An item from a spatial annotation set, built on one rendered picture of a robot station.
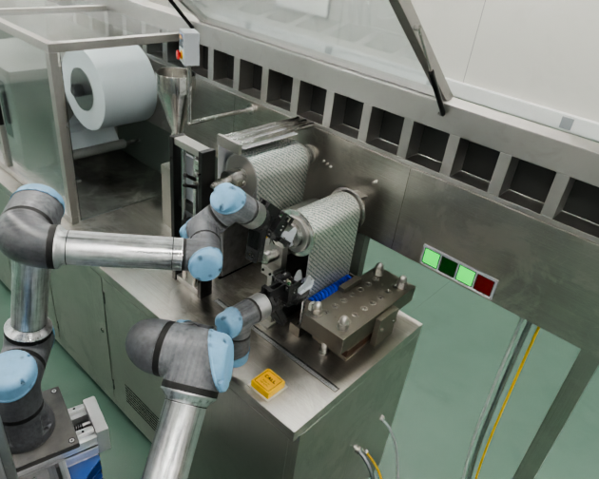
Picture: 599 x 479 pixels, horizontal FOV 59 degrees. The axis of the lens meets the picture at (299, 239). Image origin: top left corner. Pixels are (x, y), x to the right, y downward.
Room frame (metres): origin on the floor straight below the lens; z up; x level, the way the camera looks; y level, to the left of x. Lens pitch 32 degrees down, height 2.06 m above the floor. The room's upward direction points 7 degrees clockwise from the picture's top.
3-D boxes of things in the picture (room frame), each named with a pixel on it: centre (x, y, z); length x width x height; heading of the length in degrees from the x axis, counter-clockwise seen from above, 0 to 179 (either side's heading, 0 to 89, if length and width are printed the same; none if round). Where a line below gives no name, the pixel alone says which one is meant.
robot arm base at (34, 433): (0.88, 0.66, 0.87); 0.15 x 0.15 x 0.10
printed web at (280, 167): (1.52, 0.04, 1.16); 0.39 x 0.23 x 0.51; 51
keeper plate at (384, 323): (1.30, -0.31, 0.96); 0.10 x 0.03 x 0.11; 141
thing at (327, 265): (1.40, -0.11, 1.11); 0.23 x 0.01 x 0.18; 141
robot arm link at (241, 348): (1.09, 0.15, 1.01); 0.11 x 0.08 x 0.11; 82
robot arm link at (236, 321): (1.09, 0.14, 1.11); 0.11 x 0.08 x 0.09; 141
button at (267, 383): (1.05, 0.04, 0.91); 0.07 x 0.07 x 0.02; 51
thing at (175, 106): (1.87, 0.51, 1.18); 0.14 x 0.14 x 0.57
